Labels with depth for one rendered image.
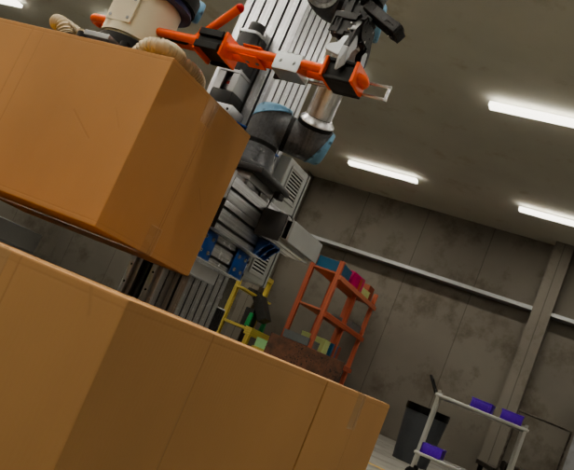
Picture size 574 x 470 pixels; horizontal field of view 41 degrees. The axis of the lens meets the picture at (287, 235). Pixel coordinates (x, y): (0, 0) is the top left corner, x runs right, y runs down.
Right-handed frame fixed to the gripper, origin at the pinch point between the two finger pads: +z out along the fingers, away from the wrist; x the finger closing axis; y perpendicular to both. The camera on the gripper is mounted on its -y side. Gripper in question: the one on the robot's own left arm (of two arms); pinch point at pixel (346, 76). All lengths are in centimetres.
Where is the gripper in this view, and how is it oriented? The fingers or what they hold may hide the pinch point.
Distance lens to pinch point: 174.2
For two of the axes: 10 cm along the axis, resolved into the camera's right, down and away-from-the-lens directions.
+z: -3.8, 9.1, -1.4
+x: -3.6, -2.9, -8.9
